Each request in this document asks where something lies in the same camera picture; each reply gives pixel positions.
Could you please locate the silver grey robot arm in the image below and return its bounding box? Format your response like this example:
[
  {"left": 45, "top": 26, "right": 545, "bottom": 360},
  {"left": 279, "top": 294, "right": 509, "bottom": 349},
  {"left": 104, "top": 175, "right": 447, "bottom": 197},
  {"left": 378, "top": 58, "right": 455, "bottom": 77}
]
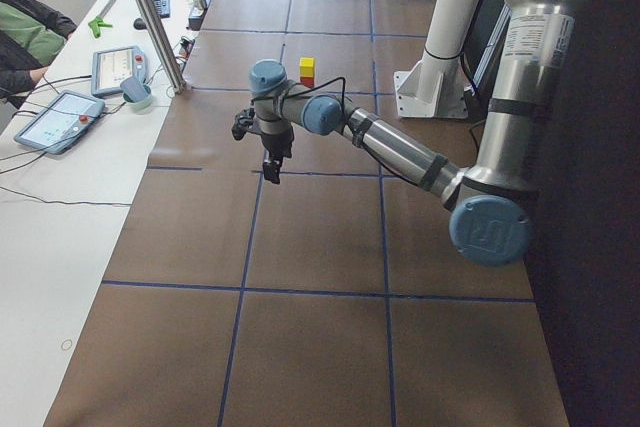
[{"left": 232, "top": 0, "right": 590, "bottom": 266}]

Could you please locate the teach pendant tablet far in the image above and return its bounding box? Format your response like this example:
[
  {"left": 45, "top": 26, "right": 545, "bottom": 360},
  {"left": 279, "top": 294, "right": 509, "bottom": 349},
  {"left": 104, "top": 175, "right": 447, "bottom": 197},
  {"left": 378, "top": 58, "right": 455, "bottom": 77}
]
[{"left": 91, "top": 45, "right": 148, "bottom": 98}]

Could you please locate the black computer mouse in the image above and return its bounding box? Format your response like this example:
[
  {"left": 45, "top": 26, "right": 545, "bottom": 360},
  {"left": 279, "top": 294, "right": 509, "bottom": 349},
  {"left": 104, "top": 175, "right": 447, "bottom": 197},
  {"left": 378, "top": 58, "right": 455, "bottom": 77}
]
[{"left": 133, "top": 18, "right": 147, "bottom": 31}]

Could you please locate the person in green jacket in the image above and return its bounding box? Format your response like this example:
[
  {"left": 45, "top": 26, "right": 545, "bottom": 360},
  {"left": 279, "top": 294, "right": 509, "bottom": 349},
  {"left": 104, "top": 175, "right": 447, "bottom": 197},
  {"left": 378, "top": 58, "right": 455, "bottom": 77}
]
[{"left": 1, "top": 0, "right": 77, "bottom": 108}]

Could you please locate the red wooden block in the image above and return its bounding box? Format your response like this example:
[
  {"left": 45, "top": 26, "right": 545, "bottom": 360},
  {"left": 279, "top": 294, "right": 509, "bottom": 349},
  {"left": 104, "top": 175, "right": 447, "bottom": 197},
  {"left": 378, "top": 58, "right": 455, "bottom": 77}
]
[{"left": 300, "top": 77, "right": 315, "bottom": 88}]

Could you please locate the teach pendant tablet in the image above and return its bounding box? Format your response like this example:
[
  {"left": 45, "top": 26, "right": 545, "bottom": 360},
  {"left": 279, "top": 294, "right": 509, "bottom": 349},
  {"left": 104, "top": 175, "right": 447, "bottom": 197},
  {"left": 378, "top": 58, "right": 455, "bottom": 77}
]
[
  {"left": 14, "top": 90, "right": 106, "bottom": 155},
  {"left": 91, "top": 45, "right": 148, "bottom": 98}
]

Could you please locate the yellow wooden block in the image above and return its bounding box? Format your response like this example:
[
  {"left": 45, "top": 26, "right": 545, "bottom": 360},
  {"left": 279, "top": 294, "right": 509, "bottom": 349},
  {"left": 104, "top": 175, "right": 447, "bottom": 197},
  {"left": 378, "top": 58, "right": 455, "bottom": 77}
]
[{"left": 299, "top": 57, "right": 315, "bottom": 78}]

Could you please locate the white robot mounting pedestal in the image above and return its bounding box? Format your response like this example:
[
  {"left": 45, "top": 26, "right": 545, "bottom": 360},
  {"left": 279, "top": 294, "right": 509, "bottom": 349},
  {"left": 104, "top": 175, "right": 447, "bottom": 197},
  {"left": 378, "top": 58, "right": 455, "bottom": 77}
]
[{"left": 394, "top": 0, "right": 479, "bottom": 120}]

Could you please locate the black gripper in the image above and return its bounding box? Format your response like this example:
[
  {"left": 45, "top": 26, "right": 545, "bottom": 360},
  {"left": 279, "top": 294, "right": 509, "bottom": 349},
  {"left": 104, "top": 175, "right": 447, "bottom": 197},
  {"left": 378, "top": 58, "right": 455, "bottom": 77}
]
[{"left": 261, "top": 126, "right": 295, "bottom": 184}]

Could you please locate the black braided cable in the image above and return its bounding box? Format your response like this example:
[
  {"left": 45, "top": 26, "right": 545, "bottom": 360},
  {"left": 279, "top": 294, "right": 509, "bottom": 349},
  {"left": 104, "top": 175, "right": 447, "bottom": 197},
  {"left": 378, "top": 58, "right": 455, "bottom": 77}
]
[{"left": 249, "top": 76, "right": 347, "bottom": 108}]

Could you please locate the metal cup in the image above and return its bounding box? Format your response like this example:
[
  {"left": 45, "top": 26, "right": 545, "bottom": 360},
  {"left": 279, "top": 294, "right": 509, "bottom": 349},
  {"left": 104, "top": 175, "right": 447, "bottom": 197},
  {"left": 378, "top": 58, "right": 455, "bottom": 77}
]
[{"left": 193, "top": 0, "right": 207, "bottom": 11}]

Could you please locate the green plastic clamp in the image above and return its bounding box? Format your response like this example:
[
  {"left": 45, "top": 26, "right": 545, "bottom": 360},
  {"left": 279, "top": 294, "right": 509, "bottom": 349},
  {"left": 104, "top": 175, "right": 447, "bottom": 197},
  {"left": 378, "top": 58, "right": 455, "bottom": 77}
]
[{"left": 88, "top": 16, "right": 113, "bottom": 38}]

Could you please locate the light blue bowl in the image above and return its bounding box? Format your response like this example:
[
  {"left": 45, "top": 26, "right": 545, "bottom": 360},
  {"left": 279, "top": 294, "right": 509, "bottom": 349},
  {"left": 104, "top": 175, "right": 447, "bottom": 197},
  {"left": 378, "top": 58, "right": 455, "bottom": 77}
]
[{"left": 120, "top": 77, "right": 152, "bottom": 114}]

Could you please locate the teach pendant tablet near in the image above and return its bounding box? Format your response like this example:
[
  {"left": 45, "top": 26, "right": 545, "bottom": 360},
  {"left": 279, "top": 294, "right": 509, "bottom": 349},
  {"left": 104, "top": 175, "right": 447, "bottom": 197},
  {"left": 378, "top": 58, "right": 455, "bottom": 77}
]
[{"left": 14, "top": 90, "right": 106, "bottom": 155}]

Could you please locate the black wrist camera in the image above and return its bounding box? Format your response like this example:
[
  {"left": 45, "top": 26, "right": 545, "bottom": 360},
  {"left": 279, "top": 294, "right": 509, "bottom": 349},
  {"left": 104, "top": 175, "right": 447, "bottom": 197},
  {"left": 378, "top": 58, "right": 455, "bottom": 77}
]
[{"left": 231, "top": 107, "right": 261, "bottom": 141}]

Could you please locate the aluminium frame post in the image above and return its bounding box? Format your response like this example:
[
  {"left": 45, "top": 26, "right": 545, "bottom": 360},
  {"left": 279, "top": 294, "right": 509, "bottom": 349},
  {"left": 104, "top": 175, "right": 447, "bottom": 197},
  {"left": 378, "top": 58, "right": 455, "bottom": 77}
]
[{"left": 135, "top": 0, "right": 186, "bottom": 95}]

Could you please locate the white side desk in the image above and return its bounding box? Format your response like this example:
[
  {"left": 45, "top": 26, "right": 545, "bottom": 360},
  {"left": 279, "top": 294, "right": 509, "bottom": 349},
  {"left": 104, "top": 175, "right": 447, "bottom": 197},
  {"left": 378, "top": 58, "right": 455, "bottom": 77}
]
[{"left": 1, "top": 0, "right": 173, "bottom": 426}]

